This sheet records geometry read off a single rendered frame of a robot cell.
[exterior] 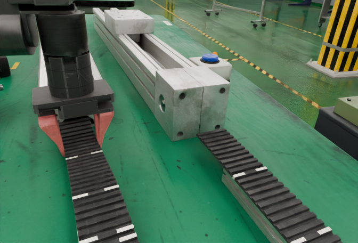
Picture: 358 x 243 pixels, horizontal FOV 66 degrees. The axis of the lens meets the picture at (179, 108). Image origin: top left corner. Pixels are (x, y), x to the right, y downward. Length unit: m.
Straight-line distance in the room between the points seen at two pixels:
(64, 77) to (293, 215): 0.31
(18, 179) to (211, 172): 0.26
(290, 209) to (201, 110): 0.21
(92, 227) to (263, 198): 0.18
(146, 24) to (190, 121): 0.42
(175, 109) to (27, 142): 0.24
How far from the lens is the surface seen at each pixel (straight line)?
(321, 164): 0.49
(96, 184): 0.35
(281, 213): 0.33
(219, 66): 0.66
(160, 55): 0.68
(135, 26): 0.81
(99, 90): 0.41
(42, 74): 0.53
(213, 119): 0.48
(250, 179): 0.36
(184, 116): 0.45
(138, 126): 0.51
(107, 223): 0.30
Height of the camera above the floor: 1.04
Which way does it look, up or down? 27 degrees down
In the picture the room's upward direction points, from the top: 3 degrees clockwise
